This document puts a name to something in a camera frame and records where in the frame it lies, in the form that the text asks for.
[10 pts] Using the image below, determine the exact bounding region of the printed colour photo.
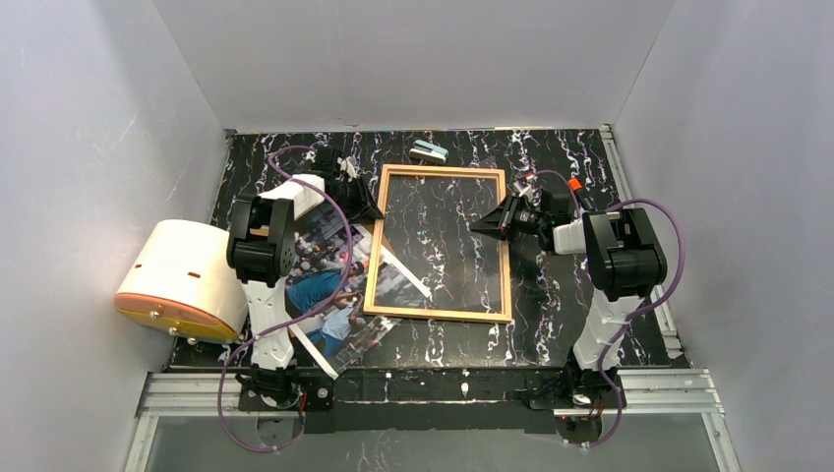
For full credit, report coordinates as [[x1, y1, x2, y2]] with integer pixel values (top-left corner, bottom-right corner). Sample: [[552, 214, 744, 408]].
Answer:
[[285, 203, 398, 374]]

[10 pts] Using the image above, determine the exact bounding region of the wooden picture frame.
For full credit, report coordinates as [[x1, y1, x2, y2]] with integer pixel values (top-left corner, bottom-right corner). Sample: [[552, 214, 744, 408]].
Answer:
[[362, 163, 513, 325]]

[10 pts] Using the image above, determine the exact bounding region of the brown cardboard backing board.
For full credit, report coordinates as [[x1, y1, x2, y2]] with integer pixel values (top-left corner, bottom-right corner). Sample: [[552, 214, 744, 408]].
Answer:
[[248, 225, 270, 238]]

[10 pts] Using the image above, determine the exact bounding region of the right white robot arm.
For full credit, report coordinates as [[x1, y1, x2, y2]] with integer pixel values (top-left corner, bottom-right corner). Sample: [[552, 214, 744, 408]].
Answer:
[[469, 178, 668, 373]]

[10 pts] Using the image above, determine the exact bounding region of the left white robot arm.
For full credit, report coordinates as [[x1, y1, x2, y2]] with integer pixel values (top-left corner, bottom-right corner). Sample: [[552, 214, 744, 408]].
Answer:
[[226, 147, 383, 379]]

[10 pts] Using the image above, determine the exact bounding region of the black marker orange cap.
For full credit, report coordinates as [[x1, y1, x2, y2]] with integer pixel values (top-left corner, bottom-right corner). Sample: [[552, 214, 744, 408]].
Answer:
[[568, 178, 594, 210]]

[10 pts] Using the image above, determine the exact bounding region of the teal white stapler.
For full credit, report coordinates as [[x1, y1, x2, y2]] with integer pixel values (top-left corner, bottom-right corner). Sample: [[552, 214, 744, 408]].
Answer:
[[408, 140, 448, 165]]

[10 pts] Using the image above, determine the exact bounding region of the white cylindrical orange-based device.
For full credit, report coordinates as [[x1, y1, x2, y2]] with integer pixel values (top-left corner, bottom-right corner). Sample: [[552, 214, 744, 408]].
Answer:
[[113, 219, 248, 344]]

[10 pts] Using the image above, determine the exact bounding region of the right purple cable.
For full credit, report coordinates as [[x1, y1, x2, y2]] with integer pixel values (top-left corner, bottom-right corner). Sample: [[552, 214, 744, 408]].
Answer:
[[527, 169, 686, 450]]

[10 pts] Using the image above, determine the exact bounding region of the purple cable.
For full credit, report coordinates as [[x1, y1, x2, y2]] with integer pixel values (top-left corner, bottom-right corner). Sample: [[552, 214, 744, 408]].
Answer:
[[216, 144, 356, 455], [527, 169, 686, 450]]

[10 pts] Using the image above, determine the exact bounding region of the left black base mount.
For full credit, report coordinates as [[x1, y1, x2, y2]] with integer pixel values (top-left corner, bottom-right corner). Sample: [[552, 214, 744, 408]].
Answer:
[[234, 358, 335, 414]]

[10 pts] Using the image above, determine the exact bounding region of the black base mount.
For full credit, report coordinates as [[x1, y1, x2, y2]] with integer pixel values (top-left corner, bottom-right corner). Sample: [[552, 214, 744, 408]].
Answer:
[[515, 358, 627, 447], [234, 358, 335, 414]]

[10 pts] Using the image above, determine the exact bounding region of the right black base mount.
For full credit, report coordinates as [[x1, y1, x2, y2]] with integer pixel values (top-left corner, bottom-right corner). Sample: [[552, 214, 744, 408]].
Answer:
[[515, 358, 627, 447]]

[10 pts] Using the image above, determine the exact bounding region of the aluminium rail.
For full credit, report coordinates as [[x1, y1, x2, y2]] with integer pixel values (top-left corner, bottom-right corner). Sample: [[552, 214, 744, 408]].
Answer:
[[139, 369, 725, 416]]

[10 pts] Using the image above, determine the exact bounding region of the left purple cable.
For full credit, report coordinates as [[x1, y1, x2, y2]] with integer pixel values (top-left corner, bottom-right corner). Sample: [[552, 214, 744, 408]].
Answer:
[[216, 144, 356, 455]]

